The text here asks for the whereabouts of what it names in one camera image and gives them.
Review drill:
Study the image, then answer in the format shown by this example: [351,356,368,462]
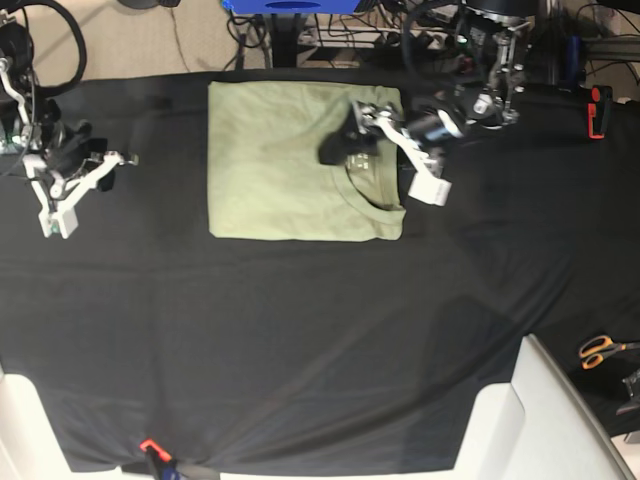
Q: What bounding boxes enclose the green T-shirt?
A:
[207,81,406,242]

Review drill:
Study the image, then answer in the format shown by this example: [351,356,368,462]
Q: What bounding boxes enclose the red clamp right edge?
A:
[587,85,613,140]

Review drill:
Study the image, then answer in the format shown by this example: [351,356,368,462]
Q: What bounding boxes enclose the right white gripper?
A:
[22,121,139,238]

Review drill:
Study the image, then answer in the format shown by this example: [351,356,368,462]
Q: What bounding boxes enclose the white plastic bin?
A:
[453,335,634,480]

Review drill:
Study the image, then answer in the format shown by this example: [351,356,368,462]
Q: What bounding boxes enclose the red clamp edge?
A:
[587,85,613,140]
[139,438,173,463]

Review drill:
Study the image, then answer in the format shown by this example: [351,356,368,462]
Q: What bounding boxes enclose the orange handled scissors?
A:
[578,335,639,370]

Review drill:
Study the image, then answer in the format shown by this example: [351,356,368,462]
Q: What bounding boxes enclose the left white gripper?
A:
[318,101,453,206]

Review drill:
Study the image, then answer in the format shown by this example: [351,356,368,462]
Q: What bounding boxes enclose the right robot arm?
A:
[1,1,139,239]

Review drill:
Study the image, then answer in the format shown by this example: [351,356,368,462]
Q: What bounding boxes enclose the blue plastic box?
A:
[221,0,360,15]

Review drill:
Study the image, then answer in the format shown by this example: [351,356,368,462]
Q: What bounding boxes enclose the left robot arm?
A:
[318,1,530,206]

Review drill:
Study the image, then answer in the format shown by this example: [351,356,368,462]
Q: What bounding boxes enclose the red clamp front edge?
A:
[139,438,173,463]

